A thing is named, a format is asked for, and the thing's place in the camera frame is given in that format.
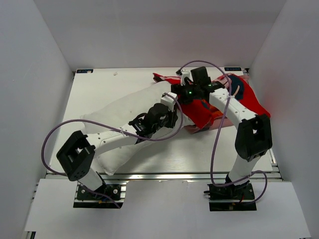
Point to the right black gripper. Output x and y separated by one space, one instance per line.
179 89

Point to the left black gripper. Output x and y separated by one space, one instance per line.
173 117

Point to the red cartoon print pillowcase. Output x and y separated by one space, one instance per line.
200 115

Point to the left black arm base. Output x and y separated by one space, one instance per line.
109 196

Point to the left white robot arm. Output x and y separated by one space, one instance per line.
77 153

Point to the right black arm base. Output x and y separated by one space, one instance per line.
231 198

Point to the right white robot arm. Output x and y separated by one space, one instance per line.
231 98

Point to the blue label sticker right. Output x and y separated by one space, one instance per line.
232 69

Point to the blue label sticker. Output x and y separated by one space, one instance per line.
84 71
232 69

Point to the blue label sticker left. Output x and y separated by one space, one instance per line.
84 71

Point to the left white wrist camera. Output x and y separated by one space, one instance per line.
169 100

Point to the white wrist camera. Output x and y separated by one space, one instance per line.
169 100
184 76

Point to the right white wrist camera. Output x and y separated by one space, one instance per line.
184 76

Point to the aluminium table frame rail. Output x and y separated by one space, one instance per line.
219 176

